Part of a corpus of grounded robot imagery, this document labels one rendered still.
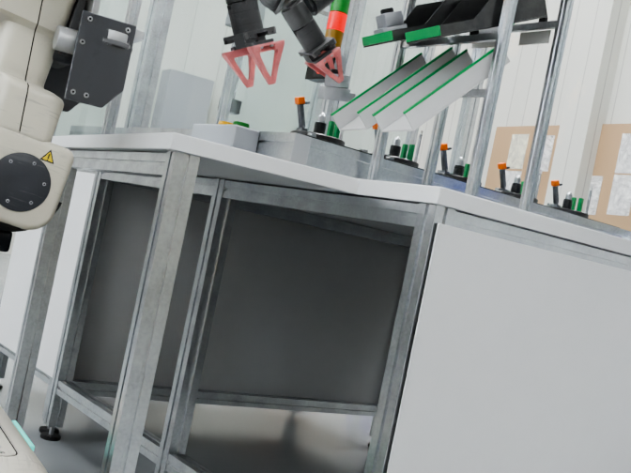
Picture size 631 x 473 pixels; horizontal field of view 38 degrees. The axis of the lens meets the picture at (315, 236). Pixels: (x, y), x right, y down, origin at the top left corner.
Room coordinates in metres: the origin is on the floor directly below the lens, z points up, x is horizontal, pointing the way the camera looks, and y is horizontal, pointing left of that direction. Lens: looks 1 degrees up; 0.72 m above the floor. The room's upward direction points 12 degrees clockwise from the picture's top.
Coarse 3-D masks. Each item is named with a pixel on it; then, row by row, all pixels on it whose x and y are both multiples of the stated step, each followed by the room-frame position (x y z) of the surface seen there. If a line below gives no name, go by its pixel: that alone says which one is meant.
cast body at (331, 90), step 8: (336, 72) 2.12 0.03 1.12; (328, 80) 2.13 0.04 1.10; (344, 80) 2.12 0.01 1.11; (320, 88) 2.14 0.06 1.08; (328, 88) 2.11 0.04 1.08; (336, 88) 2.12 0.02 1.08; (344, 88) 2.13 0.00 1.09; (320, 96) 2.14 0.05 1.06; (328, 96) 2.12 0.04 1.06; (336, 96) 2.12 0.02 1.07; (344, 96) 2.13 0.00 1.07; (352, 96) 2.15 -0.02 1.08
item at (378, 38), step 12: (444, 0) 2.04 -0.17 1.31; (456, 0) 2.05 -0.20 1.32; (420, 12) 2.16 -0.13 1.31; (432, 12) 2.17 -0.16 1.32; (444, 12) 2.04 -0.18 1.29; (408, 24) 2.15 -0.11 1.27; (420, 24) 2.16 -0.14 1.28; (432, 24) 2.03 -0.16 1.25; (372, 36) 2.06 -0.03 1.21; (384, 36) 2.01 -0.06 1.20; (396, 36) 1.99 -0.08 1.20
